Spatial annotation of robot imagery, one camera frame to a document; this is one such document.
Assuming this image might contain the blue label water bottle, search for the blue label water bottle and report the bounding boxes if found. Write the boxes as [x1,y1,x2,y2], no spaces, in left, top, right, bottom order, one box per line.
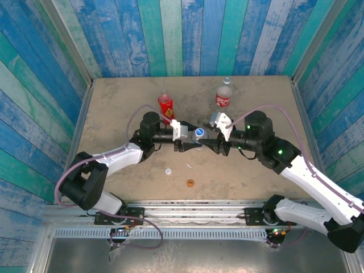
[191,127,210,151]

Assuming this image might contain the red drink bottle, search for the red drink bottle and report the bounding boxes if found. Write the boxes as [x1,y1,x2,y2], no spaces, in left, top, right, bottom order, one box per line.
[158,90,176,126]

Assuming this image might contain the clear red label cola bottle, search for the clear red label cola bottle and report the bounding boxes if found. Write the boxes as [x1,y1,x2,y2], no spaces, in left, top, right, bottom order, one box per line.
[215,76,233,109]

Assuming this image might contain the aluminium table edge strip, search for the aluminium table edge strip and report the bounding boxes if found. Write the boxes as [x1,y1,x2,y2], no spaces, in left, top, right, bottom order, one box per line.
[290,76,336,205]
[53,81,94,204]

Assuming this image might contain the small circuit board with LEDs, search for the small circuit board with LEDs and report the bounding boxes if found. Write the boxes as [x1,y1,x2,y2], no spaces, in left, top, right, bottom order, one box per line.
[110,226,134,248]
[266,226,291,247]

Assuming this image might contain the grey metal panel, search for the grey metal panel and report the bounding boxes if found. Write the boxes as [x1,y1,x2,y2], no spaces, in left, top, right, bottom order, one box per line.
[42,237,352,273]

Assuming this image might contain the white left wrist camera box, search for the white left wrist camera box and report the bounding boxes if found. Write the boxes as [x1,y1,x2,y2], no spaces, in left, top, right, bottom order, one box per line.
[169,119,189,142]

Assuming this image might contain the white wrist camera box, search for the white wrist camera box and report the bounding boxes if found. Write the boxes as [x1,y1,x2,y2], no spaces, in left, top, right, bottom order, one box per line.
[169,119,189,142]
[209,111,233,142]

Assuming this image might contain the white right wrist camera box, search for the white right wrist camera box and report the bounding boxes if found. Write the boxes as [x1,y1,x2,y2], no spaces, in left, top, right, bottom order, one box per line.
[209,111,233,142]

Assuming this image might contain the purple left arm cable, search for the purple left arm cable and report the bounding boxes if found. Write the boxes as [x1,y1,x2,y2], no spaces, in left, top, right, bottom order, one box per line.
[53,104,176,251]

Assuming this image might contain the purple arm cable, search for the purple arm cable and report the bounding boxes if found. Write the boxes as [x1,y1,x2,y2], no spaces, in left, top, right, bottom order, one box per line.
[230,104,364,248]
[53,104,176,251]

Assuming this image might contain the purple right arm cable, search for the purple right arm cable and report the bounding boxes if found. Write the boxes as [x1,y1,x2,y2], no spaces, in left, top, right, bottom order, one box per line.
[230,104,364,248]

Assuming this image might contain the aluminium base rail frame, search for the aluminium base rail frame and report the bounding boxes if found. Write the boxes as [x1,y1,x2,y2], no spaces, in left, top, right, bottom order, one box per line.
[44,198,346,231]

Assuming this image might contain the white slotted cable duct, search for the white slotted cable duct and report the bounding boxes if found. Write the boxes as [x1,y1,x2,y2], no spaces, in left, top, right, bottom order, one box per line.
[53,227,268,241]

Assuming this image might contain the aluminium corner post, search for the aluminium corner post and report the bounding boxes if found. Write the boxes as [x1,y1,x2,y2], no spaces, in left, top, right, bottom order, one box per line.
[39,0,94,86]
[291,0,349,83]

